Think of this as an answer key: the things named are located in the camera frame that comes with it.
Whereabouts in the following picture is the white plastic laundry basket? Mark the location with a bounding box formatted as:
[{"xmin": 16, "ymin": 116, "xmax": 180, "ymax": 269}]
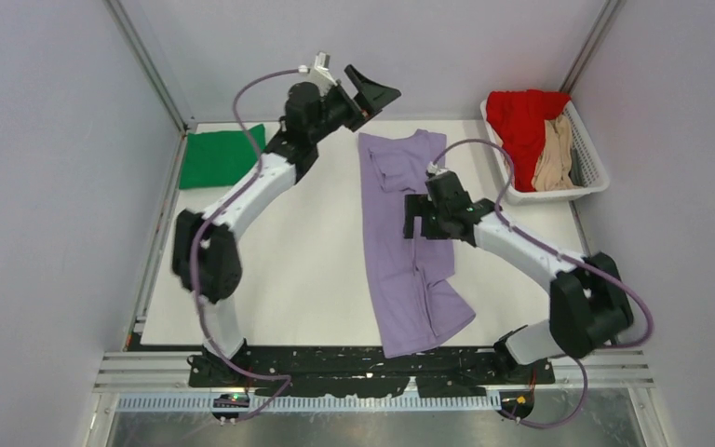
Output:
[{"xmin": 479, "ymin": 96, "xmax": 610, "ymax": 205}]

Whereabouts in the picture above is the green folded t-shirt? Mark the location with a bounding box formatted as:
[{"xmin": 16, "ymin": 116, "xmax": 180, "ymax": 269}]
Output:
[{"xmin": 179, "ymin": 130, "xmax": 257, "ymax": 190}]

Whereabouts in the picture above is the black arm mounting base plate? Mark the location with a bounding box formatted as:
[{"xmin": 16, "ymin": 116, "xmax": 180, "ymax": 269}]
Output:
[{"xmin": 187, "ymin": 345, "xmax": 555, "ymax": 398}]

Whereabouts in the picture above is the aluminium front frame rail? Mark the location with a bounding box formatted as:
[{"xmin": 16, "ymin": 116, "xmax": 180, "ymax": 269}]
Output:
[{"xmin": 94, "ymin": 346, "xmax": 654, "ymax": 413}]

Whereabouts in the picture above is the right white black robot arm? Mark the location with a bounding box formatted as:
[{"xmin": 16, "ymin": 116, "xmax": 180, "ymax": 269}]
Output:
[{"xmin": 403, "ymin": 169, "xmax": 634, "ymax": 383}]

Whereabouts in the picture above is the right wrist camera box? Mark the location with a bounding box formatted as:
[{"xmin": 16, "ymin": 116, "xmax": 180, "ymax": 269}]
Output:
[{"xmin": 426, "ymin": 162, "xmax": 445, "ymax": 178}]

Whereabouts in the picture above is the red t-shirt in basket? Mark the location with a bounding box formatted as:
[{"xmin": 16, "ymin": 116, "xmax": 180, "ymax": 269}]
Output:
[{"xmin": 485, "ymin": 89, "xmax": 571, "ymax": 193}]

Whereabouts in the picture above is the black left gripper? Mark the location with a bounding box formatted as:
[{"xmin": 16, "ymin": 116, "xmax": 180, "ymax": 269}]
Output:
[{"xmin": 312, "ymin": 68, "xmax": 401, "ymax": 144}]

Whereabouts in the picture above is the lavender purple t-shirt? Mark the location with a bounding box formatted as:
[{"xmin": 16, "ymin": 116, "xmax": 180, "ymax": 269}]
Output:
[{"xmin": 357, "ymin": 129, "xmax": 476, "ymax": 359}]

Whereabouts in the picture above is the beige t-shirt in basket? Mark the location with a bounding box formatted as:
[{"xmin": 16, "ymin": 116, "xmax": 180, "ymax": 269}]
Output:
[{"xmin": 532, "ymin": 114, "xmax": 574, "ymax": 192}]

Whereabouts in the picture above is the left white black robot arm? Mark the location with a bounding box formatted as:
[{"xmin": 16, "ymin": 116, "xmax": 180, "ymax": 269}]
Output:
[{"xmin": 171, "ymin": 65, "xmax": 402, "ymax": 386}]

